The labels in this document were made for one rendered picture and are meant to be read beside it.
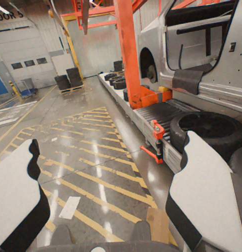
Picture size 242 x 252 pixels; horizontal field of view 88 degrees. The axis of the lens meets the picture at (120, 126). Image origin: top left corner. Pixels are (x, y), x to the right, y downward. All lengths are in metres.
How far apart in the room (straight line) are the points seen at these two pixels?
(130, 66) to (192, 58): 0.97
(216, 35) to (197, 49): 0.32
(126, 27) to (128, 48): 0.21
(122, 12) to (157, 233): 2.05
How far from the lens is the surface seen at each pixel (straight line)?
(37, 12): 12.88
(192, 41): 2.34
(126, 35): 1.81
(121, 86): 4.30
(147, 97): 1.98
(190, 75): 1.63
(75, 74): 7.58
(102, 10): 8.65
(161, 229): 1.19
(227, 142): 1.38
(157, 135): 1.39
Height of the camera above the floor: 1.30
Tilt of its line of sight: 30 degrees down
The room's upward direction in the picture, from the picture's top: 12 degrees counter-clockwise
